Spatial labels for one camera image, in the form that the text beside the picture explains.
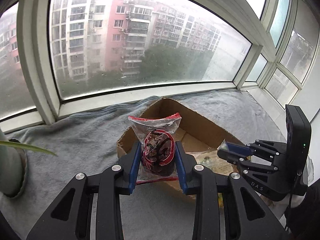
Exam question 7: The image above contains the red clear date snack bag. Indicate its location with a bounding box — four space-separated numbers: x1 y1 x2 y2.
128 113 182 184

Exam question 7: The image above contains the grey towel blanket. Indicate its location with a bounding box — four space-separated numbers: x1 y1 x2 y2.
0 88 287 240

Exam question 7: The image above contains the green plant pot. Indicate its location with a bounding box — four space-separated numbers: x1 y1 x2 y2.
0 127 28 199

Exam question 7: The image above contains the spider plant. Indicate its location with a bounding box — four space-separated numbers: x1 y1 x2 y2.
0 141 56 156

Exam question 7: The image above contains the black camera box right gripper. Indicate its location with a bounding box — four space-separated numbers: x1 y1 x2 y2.
285 105 311 177

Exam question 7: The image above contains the white window frame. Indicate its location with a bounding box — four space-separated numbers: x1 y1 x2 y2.
1 0 319 133

